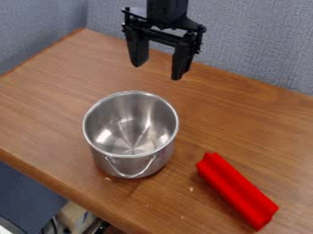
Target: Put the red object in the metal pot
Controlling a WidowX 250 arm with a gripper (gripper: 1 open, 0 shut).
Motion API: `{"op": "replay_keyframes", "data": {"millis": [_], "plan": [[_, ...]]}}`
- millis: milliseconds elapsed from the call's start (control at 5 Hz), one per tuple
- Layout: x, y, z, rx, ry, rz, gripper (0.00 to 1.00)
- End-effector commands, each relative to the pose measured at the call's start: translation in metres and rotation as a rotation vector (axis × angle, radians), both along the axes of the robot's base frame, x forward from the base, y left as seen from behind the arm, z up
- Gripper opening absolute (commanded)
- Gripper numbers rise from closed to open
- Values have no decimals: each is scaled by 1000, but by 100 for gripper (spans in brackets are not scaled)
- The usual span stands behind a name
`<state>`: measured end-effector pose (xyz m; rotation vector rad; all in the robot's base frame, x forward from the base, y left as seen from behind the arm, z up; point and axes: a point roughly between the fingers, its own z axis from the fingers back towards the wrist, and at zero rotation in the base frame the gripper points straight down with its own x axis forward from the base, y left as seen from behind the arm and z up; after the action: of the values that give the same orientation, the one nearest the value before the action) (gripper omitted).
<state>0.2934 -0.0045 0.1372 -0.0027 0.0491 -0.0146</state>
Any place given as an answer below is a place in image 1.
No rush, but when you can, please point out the metal pot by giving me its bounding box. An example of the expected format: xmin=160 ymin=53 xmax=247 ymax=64
xmin=81 ymin=90 xmax=179 ymax=179

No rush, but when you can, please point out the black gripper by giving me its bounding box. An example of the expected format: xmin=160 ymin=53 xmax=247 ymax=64
xmin=121 ymin=0 xmax=206 ymax=80

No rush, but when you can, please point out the red block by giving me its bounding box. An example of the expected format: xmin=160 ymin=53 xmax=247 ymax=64
xmin=195 ymin=153 xmax=278 ymax=230

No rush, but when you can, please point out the beige box under table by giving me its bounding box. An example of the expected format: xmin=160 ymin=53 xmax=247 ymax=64
xmin=56 ymin=201 xmax=99 ymax=234

